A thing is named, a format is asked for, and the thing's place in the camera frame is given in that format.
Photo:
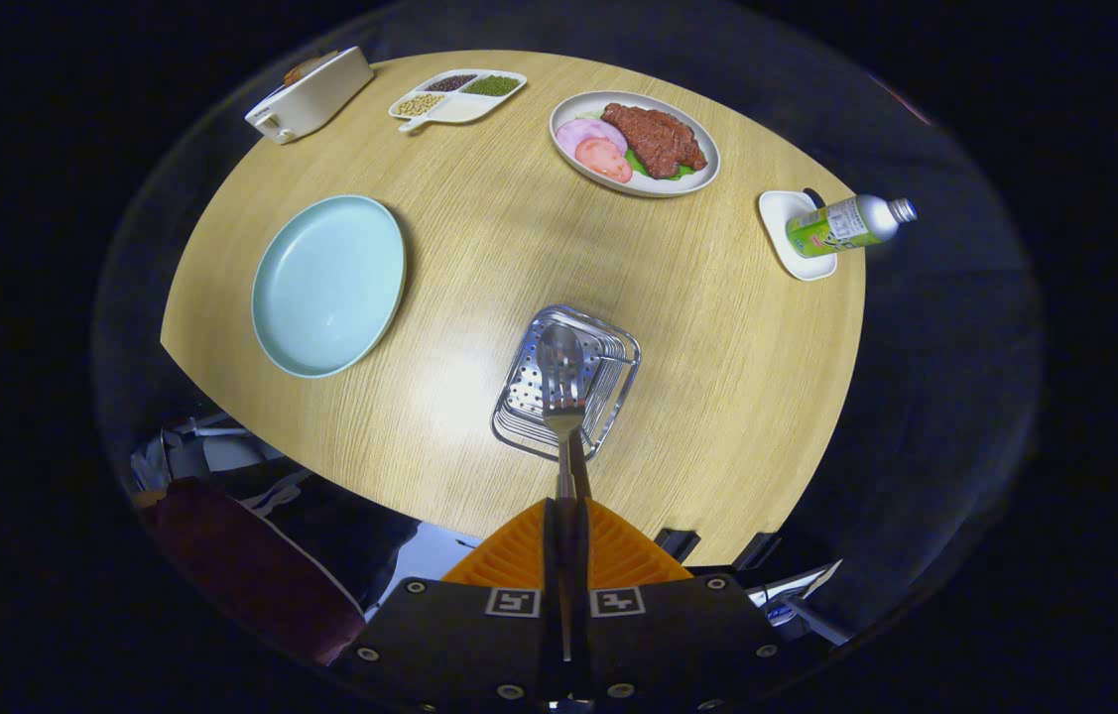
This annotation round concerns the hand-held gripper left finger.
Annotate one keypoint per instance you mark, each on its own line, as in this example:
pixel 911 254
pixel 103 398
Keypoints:
pixel 553 595

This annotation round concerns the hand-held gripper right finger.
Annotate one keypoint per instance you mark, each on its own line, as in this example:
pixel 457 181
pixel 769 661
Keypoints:
pixel 580 595

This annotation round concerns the black and white cloth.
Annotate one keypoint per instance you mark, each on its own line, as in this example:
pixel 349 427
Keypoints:
pixel 340 535

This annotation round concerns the dark red cloth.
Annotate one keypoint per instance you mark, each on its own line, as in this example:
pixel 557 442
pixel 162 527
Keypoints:
pixel 241 565

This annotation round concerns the light blue plate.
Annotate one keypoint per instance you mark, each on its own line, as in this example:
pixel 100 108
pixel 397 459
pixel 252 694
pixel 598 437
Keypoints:
pixel 330 288

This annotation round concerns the white square coaster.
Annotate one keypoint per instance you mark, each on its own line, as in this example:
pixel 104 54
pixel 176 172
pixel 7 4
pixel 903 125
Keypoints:
pixel 777 218

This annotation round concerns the green lettuce leaf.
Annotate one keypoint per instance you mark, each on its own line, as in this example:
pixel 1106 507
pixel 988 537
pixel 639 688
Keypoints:
pixel 638 164

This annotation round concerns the red ham slice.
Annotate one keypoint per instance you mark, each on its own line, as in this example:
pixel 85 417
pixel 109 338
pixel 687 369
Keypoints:
pixel 603 159

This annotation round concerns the green label metal bottle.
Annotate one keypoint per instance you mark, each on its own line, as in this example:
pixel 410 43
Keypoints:
pixel 841 226

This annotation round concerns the pale pink ham slice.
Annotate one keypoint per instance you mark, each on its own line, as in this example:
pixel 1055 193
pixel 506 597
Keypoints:
pixel 578 134

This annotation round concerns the brown steak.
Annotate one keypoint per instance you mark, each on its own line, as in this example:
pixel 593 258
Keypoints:
pixel 658 139

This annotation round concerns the white round food plate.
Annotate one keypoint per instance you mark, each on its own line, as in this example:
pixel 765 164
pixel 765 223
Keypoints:
pixel 570 111

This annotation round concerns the white divided dish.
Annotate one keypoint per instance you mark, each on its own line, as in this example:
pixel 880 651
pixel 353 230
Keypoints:
pixel 464 107

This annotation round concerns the yellow beans pile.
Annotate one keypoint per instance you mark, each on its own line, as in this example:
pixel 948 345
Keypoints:
pixel 419 104

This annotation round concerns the green beans pile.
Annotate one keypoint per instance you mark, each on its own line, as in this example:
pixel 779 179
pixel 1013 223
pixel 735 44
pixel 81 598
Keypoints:
pixel 492 85

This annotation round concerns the dark brown beans pile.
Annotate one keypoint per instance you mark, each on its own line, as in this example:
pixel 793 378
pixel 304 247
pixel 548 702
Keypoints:
pixel 450 82

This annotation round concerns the white toaster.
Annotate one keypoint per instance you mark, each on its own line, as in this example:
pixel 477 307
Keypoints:
pixel 315 94

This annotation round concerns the brown toast slice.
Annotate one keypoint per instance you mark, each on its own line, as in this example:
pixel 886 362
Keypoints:
pixel 306 69

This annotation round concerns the white metal frame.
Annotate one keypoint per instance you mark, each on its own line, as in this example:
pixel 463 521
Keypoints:
pixel 797 595

